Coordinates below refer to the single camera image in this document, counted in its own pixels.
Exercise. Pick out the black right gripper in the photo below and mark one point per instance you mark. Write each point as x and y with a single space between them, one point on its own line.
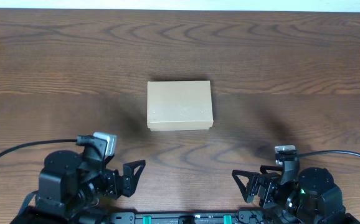
257 187

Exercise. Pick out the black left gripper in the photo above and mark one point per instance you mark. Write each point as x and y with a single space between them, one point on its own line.
119 182

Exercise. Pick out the cardboard box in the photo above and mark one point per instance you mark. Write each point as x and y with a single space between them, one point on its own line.
179 105

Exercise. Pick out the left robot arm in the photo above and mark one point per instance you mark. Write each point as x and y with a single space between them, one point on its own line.
71 184

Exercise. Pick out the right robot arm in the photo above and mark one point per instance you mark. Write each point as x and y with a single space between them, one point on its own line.
291 196

